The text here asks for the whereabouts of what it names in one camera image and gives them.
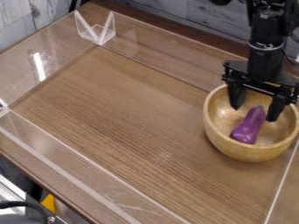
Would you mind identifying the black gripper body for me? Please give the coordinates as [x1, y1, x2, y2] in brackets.
[222, 41, 299, 104]

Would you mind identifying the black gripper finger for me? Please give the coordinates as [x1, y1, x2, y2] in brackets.
[229, 82, 247, 110]
[266, 94, 287, 122]

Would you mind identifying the purple toy eggplant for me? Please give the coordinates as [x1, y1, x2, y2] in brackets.
[230, 105, 267, 144]

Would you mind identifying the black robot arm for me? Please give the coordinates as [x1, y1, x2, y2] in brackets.
[222, 0, 299, 122]

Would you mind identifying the light wooden bowl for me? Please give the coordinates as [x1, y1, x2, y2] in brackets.
[202, 85, 299, 162]

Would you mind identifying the yellow black device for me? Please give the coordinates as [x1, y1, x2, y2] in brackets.
[41, 192, 69, 224]

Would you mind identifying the clear acrylic barrier wall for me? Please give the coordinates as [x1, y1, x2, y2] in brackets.
[0, 4, 299, 224]

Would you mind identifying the clear acrylic corner bracket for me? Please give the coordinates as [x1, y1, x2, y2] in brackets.
[74, 11, 117, 46]

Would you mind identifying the black cable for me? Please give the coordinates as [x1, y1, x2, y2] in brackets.
[0, 199, 43, 224]

